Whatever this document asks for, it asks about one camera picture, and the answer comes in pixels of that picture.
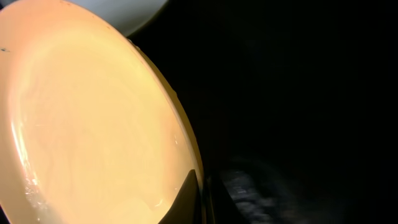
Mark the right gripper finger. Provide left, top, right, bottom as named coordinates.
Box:
left=159, top=169, right=201, bottom=224

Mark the yellow plate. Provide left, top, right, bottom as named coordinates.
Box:
left=1, top=1, right=203, bottom=224

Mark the light blue plate, far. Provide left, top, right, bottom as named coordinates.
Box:
left=70, top=0, right=168, bottom=37

